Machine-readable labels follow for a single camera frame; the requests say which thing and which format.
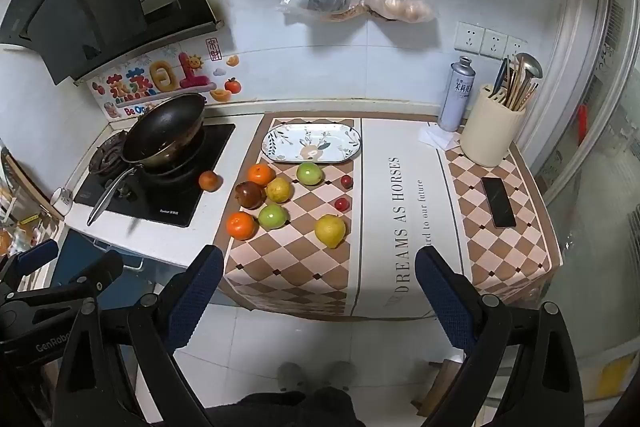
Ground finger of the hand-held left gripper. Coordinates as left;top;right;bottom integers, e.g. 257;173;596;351
10;251;125;308
0;239;60;280

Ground checkered table cover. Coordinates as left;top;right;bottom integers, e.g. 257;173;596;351
217;111;563;323

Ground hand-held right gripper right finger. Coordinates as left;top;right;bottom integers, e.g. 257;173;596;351
415;246;586;427

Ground black range hood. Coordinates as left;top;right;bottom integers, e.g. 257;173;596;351
0;0;223;85

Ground person's dark trousers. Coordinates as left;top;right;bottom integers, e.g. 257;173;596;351
205;387;366;427

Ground large yellow lemon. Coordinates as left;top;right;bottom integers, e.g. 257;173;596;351
314;214;347;249

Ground floral oval plate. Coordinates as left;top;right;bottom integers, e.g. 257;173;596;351
262;123;362;164

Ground black frying pan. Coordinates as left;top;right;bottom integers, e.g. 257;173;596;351
86;93;207;228

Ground bundle of wooden chopsticks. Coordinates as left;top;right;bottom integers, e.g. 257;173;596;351
500;56;540;112

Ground white wall socket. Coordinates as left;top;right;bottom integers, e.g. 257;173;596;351
454;21;486;56
481;28;510;58
506;35;529;60

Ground grey slipper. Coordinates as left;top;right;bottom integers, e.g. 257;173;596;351
276;362;306;393
325;361;356;392

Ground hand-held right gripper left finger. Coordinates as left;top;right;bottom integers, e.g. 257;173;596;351
52;244;225;427

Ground green apple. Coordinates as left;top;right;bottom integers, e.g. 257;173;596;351
258;203;289;230
296;162;324;186

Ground blue box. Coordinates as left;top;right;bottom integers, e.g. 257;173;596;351
50;229;151;290

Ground small yellow lemon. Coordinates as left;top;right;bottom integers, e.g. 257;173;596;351
265;177;293;204

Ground black gas stove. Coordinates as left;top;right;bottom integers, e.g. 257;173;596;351
72;123;237;229

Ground white cup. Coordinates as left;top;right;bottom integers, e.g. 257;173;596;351
51;187;76;217

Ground grey gas canister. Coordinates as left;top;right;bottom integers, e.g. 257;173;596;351
437;56;475;132

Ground cream utensil holder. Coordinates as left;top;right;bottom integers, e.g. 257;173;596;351
459;83;528;168

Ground colourful wall sticker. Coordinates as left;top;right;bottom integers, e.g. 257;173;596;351
87;38;241;122

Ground white folded tissue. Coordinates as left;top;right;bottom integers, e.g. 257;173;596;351
419;122;458;151

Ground glass sliding door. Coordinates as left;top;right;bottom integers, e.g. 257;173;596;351
520;0;640;408

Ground dark red apple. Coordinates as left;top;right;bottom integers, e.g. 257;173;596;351
235;181;267;210

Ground metal ladle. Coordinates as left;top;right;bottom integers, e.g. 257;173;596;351
514;52;544;108

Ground black smartphone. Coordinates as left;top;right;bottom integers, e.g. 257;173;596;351
481;176;517;229

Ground wooden stool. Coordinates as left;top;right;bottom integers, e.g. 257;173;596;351
410;357;469;415

